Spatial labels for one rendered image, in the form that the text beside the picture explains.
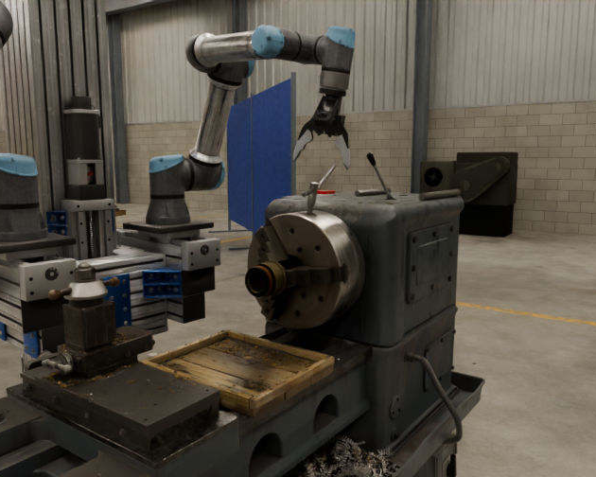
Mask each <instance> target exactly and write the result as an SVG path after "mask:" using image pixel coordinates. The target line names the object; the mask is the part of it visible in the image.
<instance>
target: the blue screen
mask: <svg viewBox="0 0 596 477"><path fill-rule="evenodd" d="M295 146H296V72H291V73H290V79H287V80H285V81H283V82H280V83H278V84H276V85H274V86H273V87H271V88H269V89H267V90H265V91H263V92H261V93H258V94H256V95H255V94H254V93H251V97H249V98H247V99H245V100H243V101H241V102H239V103H237V104H235V105H233V106H231V110H230V114H229V117H228V121H227V125H226V149H227V198H228V230H220V231H208V233H221V232H244V231H252V232H253V237H254V234H255V233H256V231H257V230H258V229H259V227H260V226H265V210H266V208H267V206H268V205H269V204H270V203H271V202H272V201H274V200H276V199H281V197H287V196H296V160H295V161H293V153H294V149H295ZM231 221H234V222H236V223H237V224H239V225H241V226H243V227H245V228H246V229H243V230H231Z"/></svg>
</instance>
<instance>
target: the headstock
mask: <svg viewBox="0 0 596 477"><path fill-rule="evenodd" d="M338 193H339V194H333V195H323V196H316V203H315V206H313V210H319V211H324V212H327V213H329V214H332V215H334V216H336V217H337V218H339V219H340V220H342V221H343V222H344V223H345V224H346V225H347V226H348V227H349V228H350V229H351V230H352V232H353V233H354V235H355V236H356V238H357V240H358V241H359V245H360V247H361V250H362V253H363V257H364V263H365V278H364V284H363V288H362V291H361V294H360V296H359V299H358V300H357V302H356V303H355V305H354V306H353V307H352V308H351V309H350V310H349V311H347V312H346V313H345V314H343V315H341V316H339V317H337V318H334V319H332V320H330V321H328V322H326V323H323V324H321V325H319V326H317V327H314V328H311V329H306V330H309V331H314V332H318V333H322V334H326V335H330V336H335V337H339V338H344V339H347V340H351V341H356V342H360V343H365V344H369V345H376V346H381V347H390V346H394V345H396V344H398V343H400V342H401V341H402V340H403V335H404V334H405V333H407V332H409V331H410V330H412V329H413V328H415V327H417V326H419V325H421V324H422V323H424V322H426V321H427V320H428V319H430V318H431V317H433V316H435V315H436V314H438V313H440V312H441V311H443V310H444V309H447V308H448V307H450V306H452V305H453V304H456V286H457V264H458V243H459V221H460V213H461V211H462V210H463V209H464V206H465V205H464V200H463V199H462V197H460V196H452V197H445V198H438V199H430V200H424V201H421V200H419V198H418V195H419V194H416V193H393V192H391V193H390V194H391V196H393V197H394V198H395V199H396V200H385V199H386V198H387V194H381V195H371V196H360V197H357V196H356V195H355V192H350V191H347V192H338ZM361 202H363V203H361ZM389 202H392V203H389ZM302 211H307V197H295V198H286V199H276V200H274V201H272V202H271V203H270V204H269V205H268V206H267V208H266V210H265V225H266V224H267V223H268V222H270V218H272V217H275V216H277V215H281V214H288V213H294V212H302ZM381 261H382V262H381ZM379 267H380V268H379ZM365 296H366V297H365ZM351 311H352V312H351ZM368 314H369V315H368ZM349 319H350V320H349ZM364 331H365V332H364ZM372 335H373V336H372ZM373 337H374V338H373Z"/></svg>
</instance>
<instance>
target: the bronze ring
mask: <svg viewBox="0 0 596 477"><path fill-rule="evenodd" d="M284 270H286V269H285V268H284V267H283V266H282V265H280V264H279V263H278V262H277V261H275V260H266V261H264V262H262V263H261V264H258V265H256V266H255V267H252V268H251V269H250V270H249V271H248V272H247V273H246V275H245V285H246V288H247V290H248V292H249V293H250V294H251V295H253V296H255V297H262V296H264V297H267V296H276V295H279V294H280V293H282V292H283V290H284V289H285V288H286V284H287V277H286V273H285V271H284Z"/></svg>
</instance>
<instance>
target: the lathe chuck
mask: <svg viewBox="0 0 596 477"><path fill-rule="evenodd" d="M306 212H307V211H302V212H294V213H288V214H281V215H277V216H275V217H272V218H270V221H271V223H272V226H273V227H274V229H275V231H276V233H277V235H278V237H279V238H280V240H281V242H282V243H283V245H284V247H285V249H286V251H287V253H288V255H289V256H295V258H293V259H292V260H290V261H289V262H288V263H286V264H283V265H282V266H283V267H284V268H285V269H286V270H287V269H290V268H294V267H297V261H298V258H299V259H300V260H301V262H302V263H303V265H304V266H320V267H342V264H343V266H344V271H345V280H344V283H343V282H332V283H330V284H327V285H317V284H309V285H306V286H304V285H298V286H299V288H296V289H291V290H290V292H289V296H288V299H287V301H286V304H285V306H284V307H283V310H282V312H281V315H280V317H279V320H278V322H277V323H278V324H279V325H281V326H283V327H287V328H291V329H296V330H305V329H311V328H314V327H317V326H319V325H321V324H323V323H326V322H328V321H330V320H332V319H334V318H336V317H338V316H340V315H341V314H342V313H343V312H344V311H345V310H346V309H347V308H348V307H349V306H350V304H351V302H352V301H353V299H354V297H355V294H356V291H357V288H358V284H359V262H358V257H357V254H356V251H355V248H354V246H353V243H352V241H351V239H350V238H349V237H348V235H347V234H346V233H345V231H344V230H343V229H342V228H341V227H340V226H339V225H338V224H337V223H336V222H335V221H333V220H332V219H330V218H329V217H328V216H326V215H324V214H321V213H318V212H313V211H312V214H314V215H315V216H309V215H306V214H304V213H306ZM259 247H261V246H260V244H259V242H258V241H257V239H256V237H255V236H254V237H253V240H252V242H251V245H250V249H249V253H248V262H247V267H248V271H249V270H250V269H251V268H252V267H255V266H256V265H258V262H257V261H258V260H259V259H260V258H261V256H260V254H259V253H258V252H257V249H258V248H259ZM339 309H342V310H341V311H340V312H339V313H338V314H337V315H335V316H333V315H334V314H335V313H336V312H337V311H338V310H339Z"/></svg>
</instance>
